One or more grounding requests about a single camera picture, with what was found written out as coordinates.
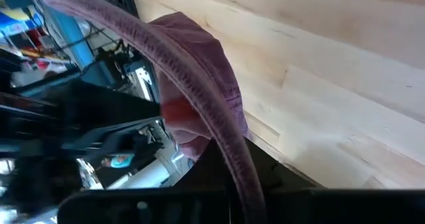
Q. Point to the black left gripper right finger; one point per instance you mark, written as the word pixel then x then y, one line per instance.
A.
pixel 272 174

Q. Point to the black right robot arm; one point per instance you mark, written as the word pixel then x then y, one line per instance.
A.
pixel 83 111

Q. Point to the person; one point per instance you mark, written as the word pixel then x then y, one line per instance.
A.
pixel 119 161

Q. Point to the maroon baseball cap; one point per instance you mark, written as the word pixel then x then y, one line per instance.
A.
pixel 206 51

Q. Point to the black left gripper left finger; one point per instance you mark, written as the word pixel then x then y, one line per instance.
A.
pixel 209 174

